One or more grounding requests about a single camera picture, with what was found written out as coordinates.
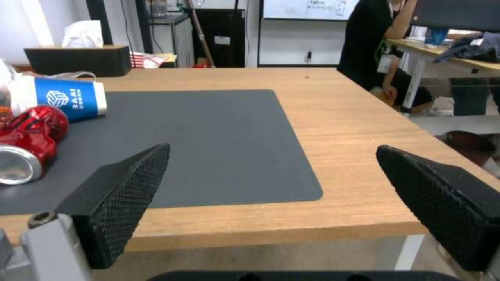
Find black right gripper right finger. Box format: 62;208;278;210
375;145;500;272

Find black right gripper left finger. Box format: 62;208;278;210
0;142;171;281

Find dark red waste bin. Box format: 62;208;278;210
444;130;497;167

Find white table leg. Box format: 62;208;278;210
393;234;426;271

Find crushed red soda can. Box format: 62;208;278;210
0;105;70;186

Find dark grey desk mat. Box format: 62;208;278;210
0;89;324;216

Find blue and white paper cup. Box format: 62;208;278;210
9;76;109;123

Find light wood side desk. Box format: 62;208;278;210
386;38;500;113

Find black tissue box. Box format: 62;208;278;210
23;44;133;78

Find red striped paper box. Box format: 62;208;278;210
129;51;178;69

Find dark blue clothing pile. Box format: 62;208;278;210
432;31;500;64

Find person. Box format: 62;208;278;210
336;0;434;115

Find white tissue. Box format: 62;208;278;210
61;20;104;48

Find grey metal cabinet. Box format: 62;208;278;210
148;14;195;68

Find black monitor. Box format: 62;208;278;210
409;0;500;32

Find black cabinet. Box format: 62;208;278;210
191;8;247;68

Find whiteboard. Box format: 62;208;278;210
261;0;361;21

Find wooden broom handle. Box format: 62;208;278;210
185;0;216;68

